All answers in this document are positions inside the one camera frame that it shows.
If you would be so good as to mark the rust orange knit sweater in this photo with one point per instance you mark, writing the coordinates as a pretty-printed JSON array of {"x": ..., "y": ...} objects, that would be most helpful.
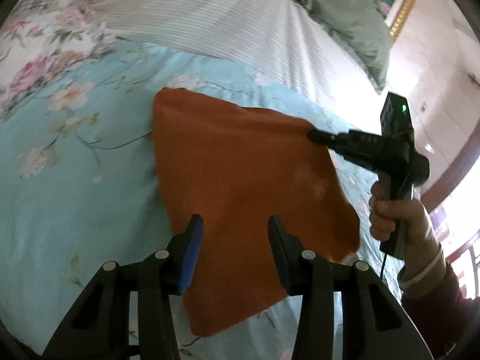
[{"x": 240, "y": 172}]

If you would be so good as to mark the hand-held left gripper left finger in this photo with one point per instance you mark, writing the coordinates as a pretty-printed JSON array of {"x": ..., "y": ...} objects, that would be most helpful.
[{"x": 189, "y": 262}]

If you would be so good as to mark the white striped quilt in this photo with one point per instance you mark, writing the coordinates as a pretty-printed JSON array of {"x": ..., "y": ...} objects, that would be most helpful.
[{"x": 210, "y": 22}]

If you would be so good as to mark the brown wooden trim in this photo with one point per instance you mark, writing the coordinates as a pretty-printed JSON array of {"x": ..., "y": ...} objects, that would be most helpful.
[{"x": 457, "y": 172}]

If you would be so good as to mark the person's right forearm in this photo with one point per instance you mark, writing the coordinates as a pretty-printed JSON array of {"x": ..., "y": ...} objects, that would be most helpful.
[{"x": 435, "y": 307}]

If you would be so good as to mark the light blue floral bedsheet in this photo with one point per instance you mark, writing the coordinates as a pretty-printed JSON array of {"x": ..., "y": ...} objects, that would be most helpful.
[{"x": 75, "y": 195}]

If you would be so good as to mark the green pillow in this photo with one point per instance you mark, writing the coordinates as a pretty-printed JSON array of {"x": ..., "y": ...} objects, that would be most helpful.
[{"x": 345, "y": 26}]

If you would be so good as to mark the person's right hand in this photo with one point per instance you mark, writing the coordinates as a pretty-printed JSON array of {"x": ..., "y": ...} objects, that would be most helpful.
[{"x": 420, "y": 225}]

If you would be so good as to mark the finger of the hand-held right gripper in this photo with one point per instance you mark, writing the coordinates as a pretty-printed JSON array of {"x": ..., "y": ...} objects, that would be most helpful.
[{"x": 326, "y": 138}]

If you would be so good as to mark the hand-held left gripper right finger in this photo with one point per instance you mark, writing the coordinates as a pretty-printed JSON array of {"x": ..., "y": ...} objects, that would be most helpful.
[{"x": 281, "y": 262}]

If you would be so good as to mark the white pink floral cloth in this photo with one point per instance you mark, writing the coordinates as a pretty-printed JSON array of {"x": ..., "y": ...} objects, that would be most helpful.
[{"x": 41, "y": 45}]

